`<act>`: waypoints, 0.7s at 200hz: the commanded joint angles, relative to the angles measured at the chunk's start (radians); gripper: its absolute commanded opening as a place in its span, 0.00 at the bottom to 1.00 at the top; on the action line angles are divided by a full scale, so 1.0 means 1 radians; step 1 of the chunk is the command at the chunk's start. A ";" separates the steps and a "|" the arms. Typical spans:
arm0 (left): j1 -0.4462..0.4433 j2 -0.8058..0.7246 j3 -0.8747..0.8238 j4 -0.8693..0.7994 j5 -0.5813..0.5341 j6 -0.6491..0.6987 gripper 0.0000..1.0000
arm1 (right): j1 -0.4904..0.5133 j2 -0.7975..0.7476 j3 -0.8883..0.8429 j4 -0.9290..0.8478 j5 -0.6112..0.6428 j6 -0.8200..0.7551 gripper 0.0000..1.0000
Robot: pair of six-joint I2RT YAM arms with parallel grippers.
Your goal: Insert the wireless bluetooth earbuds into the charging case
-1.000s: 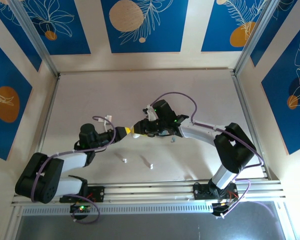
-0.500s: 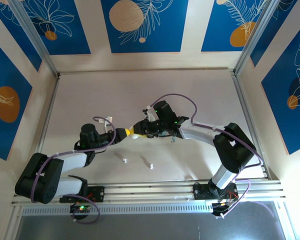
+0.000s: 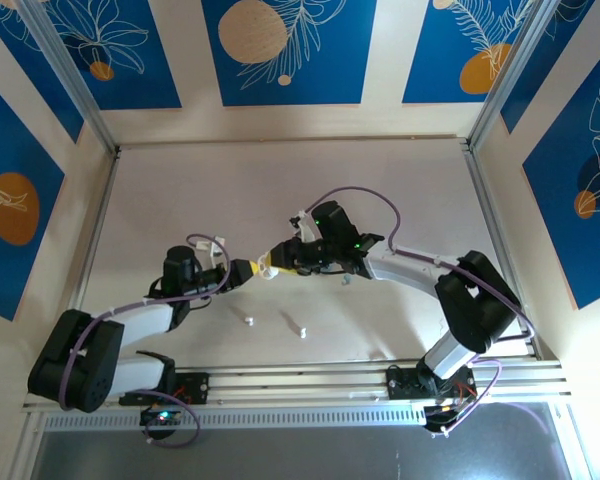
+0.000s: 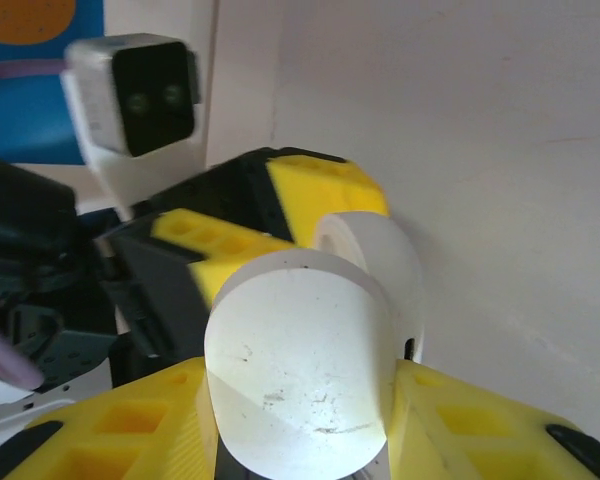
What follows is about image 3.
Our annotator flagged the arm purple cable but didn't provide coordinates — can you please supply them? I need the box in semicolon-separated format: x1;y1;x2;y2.
59;232;231;449
302;186;536;439

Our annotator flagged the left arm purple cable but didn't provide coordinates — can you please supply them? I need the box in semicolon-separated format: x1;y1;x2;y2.
59;232;231;449

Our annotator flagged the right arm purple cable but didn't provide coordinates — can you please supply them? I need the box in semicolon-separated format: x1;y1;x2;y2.
302;186;536;439

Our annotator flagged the slotted grey cable duct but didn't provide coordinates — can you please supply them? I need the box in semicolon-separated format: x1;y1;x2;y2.
42;403;429;432

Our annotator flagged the left aluminium frame post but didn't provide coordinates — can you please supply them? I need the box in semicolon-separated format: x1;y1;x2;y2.
17;0;121;154

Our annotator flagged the left aluminium table side rail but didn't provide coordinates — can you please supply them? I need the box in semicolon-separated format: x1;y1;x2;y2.
52;147;124;374

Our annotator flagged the long aluminium base rail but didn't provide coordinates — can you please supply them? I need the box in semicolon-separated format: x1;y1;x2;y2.
24;357;574;409

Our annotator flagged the white earbud charging case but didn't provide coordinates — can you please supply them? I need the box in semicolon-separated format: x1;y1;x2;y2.
255;251;282;282

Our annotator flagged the right aluminium table side rail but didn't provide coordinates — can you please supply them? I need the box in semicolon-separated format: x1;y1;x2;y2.
462;142;546;361

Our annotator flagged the aluminium table side rail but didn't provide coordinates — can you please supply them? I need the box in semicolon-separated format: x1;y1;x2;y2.
462;142;546;361
52;147;124;374

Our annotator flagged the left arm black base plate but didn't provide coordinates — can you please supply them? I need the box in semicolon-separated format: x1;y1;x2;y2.
119;370;212;407

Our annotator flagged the right aluminium frame post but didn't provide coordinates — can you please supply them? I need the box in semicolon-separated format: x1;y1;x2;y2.
467;0;556;151

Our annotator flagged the aluminium frame post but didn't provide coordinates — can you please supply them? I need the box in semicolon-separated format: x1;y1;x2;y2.
17;0;121;154
467;0;556;151

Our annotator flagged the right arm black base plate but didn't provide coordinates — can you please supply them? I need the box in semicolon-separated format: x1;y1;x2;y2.
387;364;476;401

